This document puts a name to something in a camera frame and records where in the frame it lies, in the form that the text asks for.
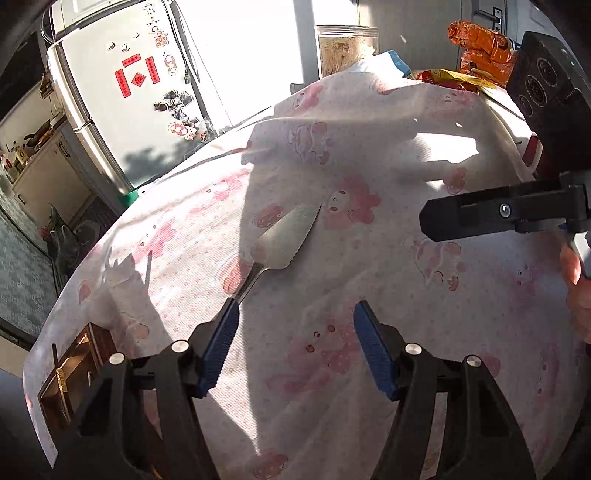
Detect dark wooden tray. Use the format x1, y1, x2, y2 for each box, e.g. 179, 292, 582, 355
36, 322, 164, 480

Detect metal cake server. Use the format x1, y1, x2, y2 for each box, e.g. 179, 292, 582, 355
233, 204, 321, 304

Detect white and red mug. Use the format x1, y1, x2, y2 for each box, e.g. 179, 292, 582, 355
522, 134, 544, 179

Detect pink patterned tablecloth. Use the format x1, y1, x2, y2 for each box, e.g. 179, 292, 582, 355
23, 73, 590, 479

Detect green box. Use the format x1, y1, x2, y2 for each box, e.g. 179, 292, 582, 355
118, 190, 139, 208

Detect person right hand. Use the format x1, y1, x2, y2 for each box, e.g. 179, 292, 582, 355
560, 244, 591, 344

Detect patterned sliding door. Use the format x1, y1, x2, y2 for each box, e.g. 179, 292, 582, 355
1, 191, 56, 338

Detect grey refrigerator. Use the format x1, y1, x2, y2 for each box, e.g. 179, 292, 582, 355
47, 1, 231, 193

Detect orange snack bag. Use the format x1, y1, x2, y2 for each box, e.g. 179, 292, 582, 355
410, 20, 517, 93

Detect white kitchen cabinet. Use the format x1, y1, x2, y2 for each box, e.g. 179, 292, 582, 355
12, 133, 92, 227

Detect dark wooden chopstick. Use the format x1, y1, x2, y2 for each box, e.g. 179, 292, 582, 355
51, 344, 72, 423

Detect clear glass jar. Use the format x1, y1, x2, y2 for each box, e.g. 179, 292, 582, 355
317, 25, 379, 78

